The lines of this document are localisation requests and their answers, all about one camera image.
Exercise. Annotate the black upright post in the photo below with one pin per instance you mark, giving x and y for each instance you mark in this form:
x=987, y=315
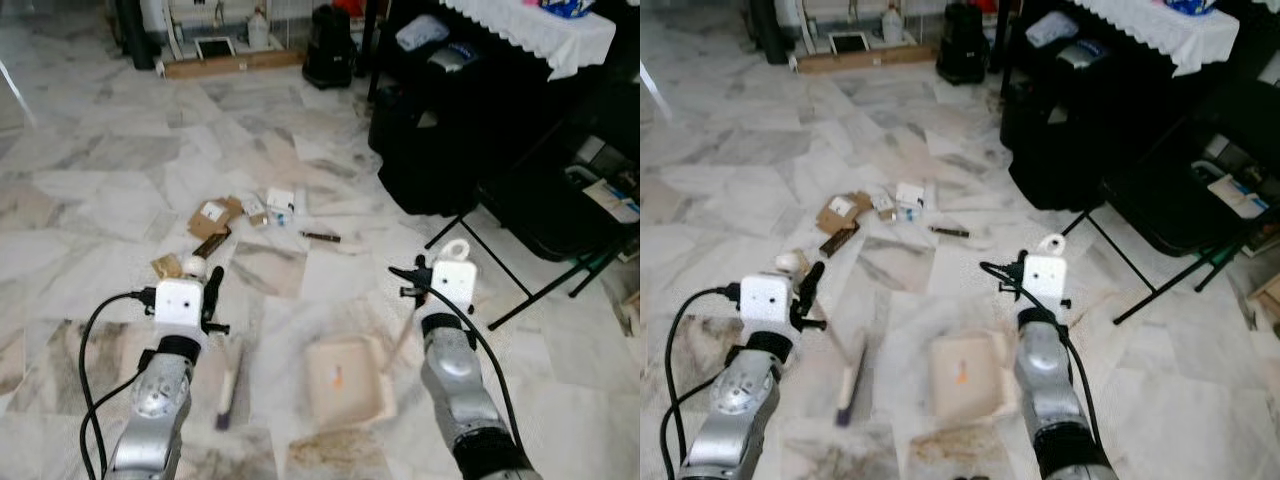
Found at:
x=135, y=35
x=772, y=30

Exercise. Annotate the white lace tablecloth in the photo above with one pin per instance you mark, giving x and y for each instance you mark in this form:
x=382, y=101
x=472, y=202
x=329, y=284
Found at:
x=540, y=35
x=1165, y=32

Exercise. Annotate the thin dark stick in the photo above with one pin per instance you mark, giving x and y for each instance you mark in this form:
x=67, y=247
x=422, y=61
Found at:
x=320, y=236
x=948, y=231

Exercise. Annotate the blue patterned item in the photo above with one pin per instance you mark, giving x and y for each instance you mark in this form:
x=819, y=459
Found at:
x=1190, y=6
x=565, y=7

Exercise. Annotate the white plastic bag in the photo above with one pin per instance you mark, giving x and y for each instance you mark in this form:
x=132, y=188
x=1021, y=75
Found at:
x=1052, y=29
x=422, y=33

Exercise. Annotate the white box with blue print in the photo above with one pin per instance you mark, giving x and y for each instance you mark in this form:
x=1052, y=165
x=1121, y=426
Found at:
x=280, y=205
x=910, y=198

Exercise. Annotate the long wooden board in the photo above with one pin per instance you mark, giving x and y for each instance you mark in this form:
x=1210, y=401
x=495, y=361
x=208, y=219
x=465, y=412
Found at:
x=235, y=64
x=865, y=59

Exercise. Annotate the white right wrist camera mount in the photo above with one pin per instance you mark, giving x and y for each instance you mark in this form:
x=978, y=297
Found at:
x=455, y=285
x=1045, y=280

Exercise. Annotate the white plastic bottle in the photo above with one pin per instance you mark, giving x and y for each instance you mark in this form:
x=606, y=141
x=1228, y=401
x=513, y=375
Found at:
x=893, y=25
x=258, y=30

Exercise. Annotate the black floor appliance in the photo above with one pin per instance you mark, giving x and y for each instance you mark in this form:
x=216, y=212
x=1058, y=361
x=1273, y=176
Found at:
x=963, y=45
x=330, y=50

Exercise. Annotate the small white carton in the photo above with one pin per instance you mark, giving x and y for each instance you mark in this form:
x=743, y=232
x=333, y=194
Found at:
x=255, y=210
x=883, y=205

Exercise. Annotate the brown cardboard piece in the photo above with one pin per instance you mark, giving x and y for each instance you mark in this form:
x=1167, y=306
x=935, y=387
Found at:
x=213, y=215
x=843, y=212

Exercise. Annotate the large black bag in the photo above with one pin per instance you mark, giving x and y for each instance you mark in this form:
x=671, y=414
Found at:
x=1060, y=145
x=430, y=150

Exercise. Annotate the brown cardboard box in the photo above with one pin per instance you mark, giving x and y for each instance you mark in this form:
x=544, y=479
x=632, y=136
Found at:
x=1266, y=305
x=631, y=312

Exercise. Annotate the small framed tablet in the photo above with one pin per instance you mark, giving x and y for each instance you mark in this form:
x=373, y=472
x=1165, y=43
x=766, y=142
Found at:
x=215, y=47
x=850, y=43

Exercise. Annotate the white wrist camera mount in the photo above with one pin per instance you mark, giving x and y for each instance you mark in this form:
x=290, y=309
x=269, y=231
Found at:
x=180, y=305
x=455, y=285
x=1045, y=280
x=765, y=300

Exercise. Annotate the crumpled brown paper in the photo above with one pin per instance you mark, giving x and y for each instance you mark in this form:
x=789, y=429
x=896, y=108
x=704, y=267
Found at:
x=797, y=254
x=165, y=267

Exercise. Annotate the white booklet with blue print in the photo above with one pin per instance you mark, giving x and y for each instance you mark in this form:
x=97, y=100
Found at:
x=1240, y=197
x=612, y=200

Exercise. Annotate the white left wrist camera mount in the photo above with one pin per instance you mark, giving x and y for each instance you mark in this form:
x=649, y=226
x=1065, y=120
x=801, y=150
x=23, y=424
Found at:
x=765, y=300
x=180, y=305

